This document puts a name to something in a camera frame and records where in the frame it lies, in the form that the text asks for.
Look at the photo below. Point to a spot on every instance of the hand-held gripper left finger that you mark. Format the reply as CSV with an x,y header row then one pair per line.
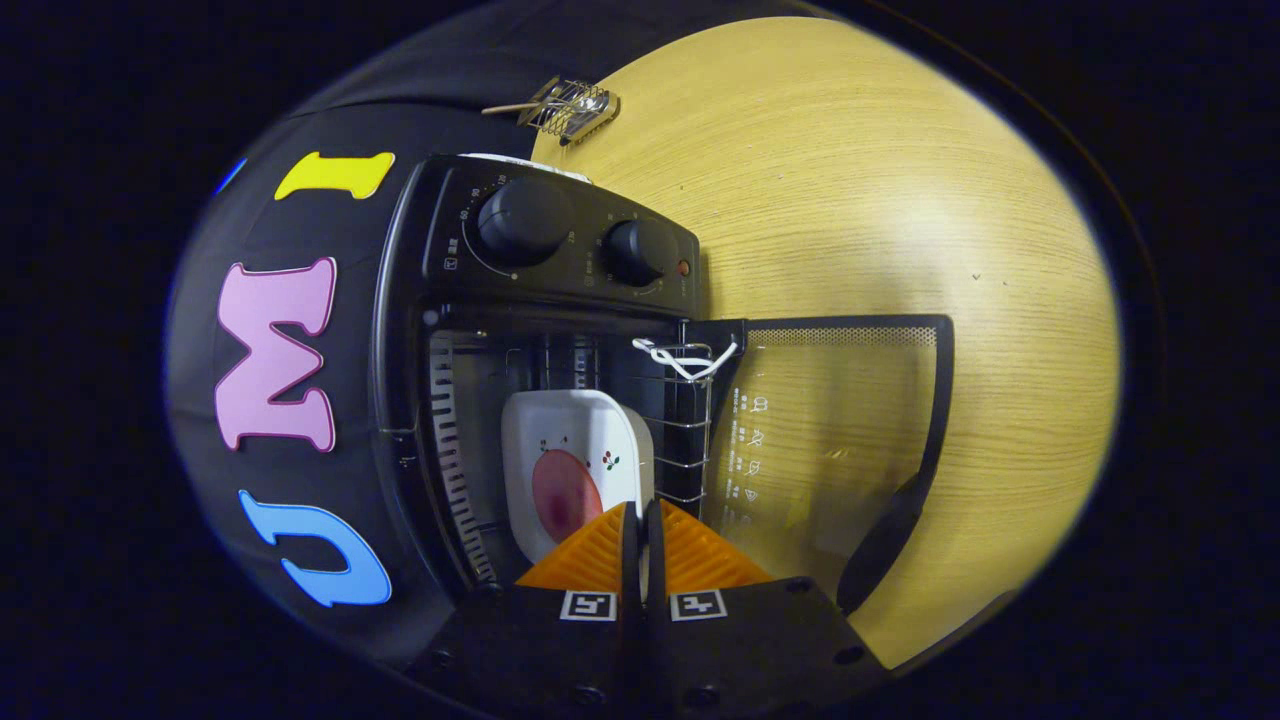
x,y
540,640

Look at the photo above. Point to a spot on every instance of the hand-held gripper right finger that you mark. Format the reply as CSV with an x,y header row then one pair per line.
x,y
750,640

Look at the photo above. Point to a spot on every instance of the white square plate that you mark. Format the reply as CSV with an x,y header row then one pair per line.
x,y
570,425

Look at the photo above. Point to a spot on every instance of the black toaster oven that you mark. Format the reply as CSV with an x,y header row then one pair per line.
x,y
560,270

